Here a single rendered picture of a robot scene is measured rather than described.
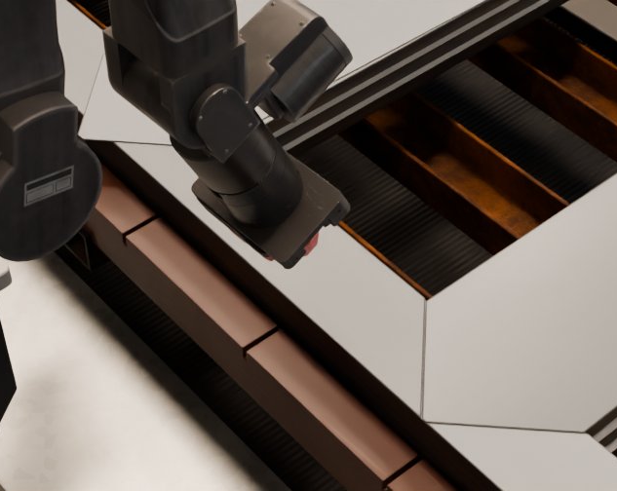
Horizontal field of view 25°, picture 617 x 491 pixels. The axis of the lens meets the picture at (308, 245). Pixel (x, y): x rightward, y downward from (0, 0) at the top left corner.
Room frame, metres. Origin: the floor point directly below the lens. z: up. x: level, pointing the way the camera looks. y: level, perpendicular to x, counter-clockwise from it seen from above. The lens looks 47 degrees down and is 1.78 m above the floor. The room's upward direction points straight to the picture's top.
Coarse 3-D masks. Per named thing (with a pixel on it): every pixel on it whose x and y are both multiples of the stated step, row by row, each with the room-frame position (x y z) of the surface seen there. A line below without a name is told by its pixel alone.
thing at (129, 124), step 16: (96, 80) 1.09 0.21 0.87; (96, 96) 1.06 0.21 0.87; (112, 96) 1.06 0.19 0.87; (96, 112) 1.04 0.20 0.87; (112, 112) 1.04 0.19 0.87; (128, 112) 1.04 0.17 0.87; (112, 128) 1.02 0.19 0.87; (128, 128) 1.02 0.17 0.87; (144, 128) 1.02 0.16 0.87; (160, 128) 1.02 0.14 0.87; (160, 144) 0.99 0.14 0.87
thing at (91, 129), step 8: (88, 112) 1.04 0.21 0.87; (88, 120) 1.03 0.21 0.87; (96, 120) 1.03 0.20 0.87; (80, 128) 1.02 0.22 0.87; (88, 128) 1.02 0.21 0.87; (96, 128) 1.02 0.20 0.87; (104, 128) 1.02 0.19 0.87; (88, 136) 1.00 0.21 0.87; (96, 136) 1.00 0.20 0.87; (104, 136) 1.00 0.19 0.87; (112, 136) 1.00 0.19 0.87
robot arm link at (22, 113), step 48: (0, 0) 0.57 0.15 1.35; (48, 0) 0.59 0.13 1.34; (0, 48) 0.56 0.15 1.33; (48, 48) 0.58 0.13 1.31; (0, 96) 0.55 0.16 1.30; (48, 96) 0.57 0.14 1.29; (0, 144) 0.55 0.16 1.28; (48, 144) 0.55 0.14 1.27; (0, 192) 0.53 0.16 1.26; (48, 192) 0.55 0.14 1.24; (96, 192) 0.57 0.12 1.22; (0, 240) 0.52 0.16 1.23; (48, 240) 0.54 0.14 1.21
